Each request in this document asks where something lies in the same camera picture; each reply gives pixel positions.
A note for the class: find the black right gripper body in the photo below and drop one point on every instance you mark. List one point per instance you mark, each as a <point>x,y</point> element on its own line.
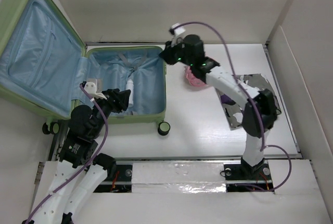
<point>179,53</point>

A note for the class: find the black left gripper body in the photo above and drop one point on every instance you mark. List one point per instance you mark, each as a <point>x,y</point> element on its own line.
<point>108,105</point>

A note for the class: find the small white bottle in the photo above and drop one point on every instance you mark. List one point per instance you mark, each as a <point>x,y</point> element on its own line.
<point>130,91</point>

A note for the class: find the pink headphones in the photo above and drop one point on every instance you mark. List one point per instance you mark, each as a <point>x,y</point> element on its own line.
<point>192,80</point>

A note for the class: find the purple grey camouflage garment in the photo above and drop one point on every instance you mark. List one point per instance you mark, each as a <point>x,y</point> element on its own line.
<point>233,111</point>

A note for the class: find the green suitcase with blue lining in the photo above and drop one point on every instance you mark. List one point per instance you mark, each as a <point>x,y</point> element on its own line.
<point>44,61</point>

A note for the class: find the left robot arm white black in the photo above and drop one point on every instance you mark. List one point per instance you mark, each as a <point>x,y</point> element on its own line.
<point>81,166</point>

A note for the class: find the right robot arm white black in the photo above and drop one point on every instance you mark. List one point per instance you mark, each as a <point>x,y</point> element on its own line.
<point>258,106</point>

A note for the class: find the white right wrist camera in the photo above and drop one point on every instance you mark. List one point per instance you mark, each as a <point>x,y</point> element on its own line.
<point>177,31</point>

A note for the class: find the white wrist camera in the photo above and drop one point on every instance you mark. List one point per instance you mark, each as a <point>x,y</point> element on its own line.
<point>177,31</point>
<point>93,87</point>

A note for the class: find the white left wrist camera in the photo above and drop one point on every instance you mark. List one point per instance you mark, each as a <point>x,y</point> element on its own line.
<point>93,87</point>

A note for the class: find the metal base rail with foil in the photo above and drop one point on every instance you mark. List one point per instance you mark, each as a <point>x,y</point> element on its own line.
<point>183,177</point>

